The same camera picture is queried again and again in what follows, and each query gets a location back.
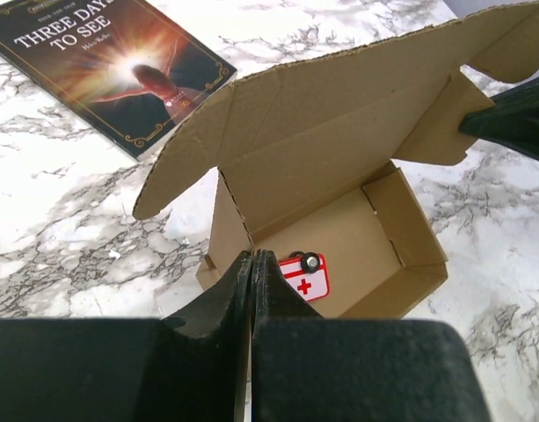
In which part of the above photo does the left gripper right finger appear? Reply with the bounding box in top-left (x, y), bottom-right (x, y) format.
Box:
top-left (251, 250), bottom-right (491, 422)

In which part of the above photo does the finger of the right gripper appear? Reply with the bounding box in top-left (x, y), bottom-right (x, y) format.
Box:
top-left (459, 77), bottom-right (539, 162)

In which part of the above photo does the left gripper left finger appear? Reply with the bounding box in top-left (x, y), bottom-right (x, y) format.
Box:
top-left (0, 252), bottom-right (252, 421)

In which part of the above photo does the red toy ambulance car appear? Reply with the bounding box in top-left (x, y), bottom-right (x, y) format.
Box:
top-left (279, 251), bottom-right (331, 302)

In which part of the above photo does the cardboard box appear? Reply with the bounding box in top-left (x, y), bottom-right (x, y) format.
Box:
top-left (133, 1), bottom-right (539, 318)

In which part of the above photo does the dark paperback book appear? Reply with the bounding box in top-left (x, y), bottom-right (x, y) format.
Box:
top-left (0, 0), bottom-right (236, 160)

